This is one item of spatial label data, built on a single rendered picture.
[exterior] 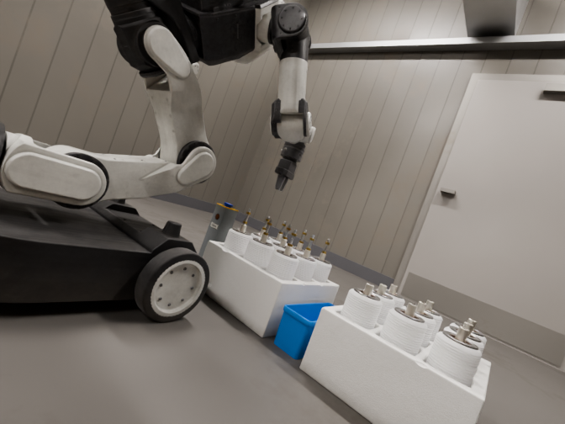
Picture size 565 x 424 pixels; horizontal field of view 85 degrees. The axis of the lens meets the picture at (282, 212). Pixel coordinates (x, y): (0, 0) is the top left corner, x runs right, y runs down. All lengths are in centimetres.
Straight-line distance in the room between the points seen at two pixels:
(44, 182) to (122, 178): 19
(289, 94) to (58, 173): 65
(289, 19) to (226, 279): 84
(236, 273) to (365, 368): 50
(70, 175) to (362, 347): 81
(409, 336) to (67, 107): 297
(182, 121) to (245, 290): 57
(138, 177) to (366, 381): 81
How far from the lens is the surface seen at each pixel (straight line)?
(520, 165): 320
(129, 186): 99
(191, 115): 105
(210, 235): 135
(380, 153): 348
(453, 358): 83
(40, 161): 86
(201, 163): 104
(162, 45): 97
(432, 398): 83
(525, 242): 307
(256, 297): 103
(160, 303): 90
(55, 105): 318
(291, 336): 98
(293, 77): 104
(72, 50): 323
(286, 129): 104
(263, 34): 113
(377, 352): 84
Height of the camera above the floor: 40
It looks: 1 degrees down
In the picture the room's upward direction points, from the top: 20 degrees clockwise
